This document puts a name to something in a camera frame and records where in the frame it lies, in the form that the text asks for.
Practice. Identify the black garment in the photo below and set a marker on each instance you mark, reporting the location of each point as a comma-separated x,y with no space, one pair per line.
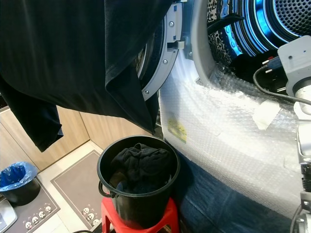
68,48

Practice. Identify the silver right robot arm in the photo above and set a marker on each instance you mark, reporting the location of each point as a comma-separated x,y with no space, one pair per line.
305,141

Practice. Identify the bubble-wrapped white washing machine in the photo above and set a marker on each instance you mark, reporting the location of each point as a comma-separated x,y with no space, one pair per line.
218,126

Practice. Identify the dark clothes pile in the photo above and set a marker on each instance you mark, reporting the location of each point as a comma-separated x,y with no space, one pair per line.
141,162

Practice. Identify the white tape patch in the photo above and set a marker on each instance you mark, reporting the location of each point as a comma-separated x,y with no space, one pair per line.
266,114

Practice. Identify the blue-lit steel washer drum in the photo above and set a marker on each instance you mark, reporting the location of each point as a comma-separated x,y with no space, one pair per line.
257,22

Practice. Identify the leopard print cloth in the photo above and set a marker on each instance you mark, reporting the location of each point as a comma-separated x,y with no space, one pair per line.
218,46

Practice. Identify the light wooden cabinet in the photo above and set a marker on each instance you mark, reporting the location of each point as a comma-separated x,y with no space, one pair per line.
24,131

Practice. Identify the grey round washer door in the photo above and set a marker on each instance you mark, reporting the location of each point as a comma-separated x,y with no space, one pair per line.
159,58

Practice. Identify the yellow energy label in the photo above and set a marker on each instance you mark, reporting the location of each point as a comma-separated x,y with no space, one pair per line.
177,130

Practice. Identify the black bin with blue bag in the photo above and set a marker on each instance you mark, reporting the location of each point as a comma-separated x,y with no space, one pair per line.
17,178

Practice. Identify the large grey floor mat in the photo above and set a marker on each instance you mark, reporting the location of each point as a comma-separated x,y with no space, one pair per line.
77,182

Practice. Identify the blue denim cloth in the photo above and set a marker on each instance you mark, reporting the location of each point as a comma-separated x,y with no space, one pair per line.
218,204

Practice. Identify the silver bathroom scale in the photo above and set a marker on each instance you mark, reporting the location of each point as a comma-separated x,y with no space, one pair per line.
6,218

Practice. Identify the grey floor mat with cartoon faces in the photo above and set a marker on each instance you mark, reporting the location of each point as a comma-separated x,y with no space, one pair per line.
36,216

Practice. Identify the red plastic stool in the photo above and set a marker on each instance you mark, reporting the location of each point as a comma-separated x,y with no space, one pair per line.
111,216

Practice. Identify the black plastic bucket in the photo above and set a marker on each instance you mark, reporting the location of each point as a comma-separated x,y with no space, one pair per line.
141,211

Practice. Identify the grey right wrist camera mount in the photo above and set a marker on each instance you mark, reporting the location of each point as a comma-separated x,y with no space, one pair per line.
296,58

